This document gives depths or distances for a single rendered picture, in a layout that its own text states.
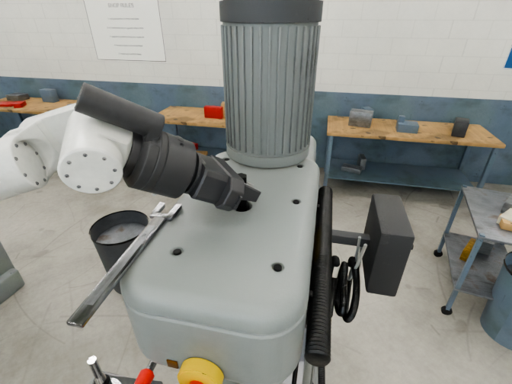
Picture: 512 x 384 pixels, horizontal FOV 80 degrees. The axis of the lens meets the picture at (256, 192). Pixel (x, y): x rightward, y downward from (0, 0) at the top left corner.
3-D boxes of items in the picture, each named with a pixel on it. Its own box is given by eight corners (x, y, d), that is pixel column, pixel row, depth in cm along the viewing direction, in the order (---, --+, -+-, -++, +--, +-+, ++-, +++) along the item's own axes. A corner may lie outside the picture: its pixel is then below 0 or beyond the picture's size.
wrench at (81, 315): (91, 331, 33) (89, 325, 32) (59, 324, 33) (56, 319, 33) (181, 207, 53) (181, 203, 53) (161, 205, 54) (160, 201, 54)
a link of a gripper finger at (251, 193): (252, 203, 53) (222, 194, 50) (260, 187, 53) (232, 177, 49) (257, 207, 52) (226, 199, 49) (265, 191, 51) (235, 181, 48)
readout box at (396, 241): (400, 299, 83) (421, 238, 72) (365, 293, 84) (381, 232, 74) (388, 251, 100) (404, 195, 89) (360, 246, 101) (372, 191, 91)
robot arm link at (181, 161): (200, 192, 56) (136, 174, 49) (223, 145, 54) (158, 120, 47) (226, 230, 47) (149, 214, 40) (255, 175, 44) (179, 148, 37)
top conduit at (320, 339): (328, 370, 41) (332, 354, 39) (297, 363, 42) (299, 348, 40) (331, 197, 79) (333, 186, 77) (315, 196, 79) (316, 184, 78)
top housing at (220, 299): (297, 404, 41) (307, 328, 33) (123, 362, 46) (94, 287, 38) (315, 212, 81) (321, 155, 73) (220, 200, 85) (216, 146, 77)
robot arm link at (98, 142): (146, 214, 41) (46, 193, 34) (142, 165, 48) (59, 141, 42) (185, 148, 36) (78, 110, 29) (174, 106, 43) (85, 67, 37)
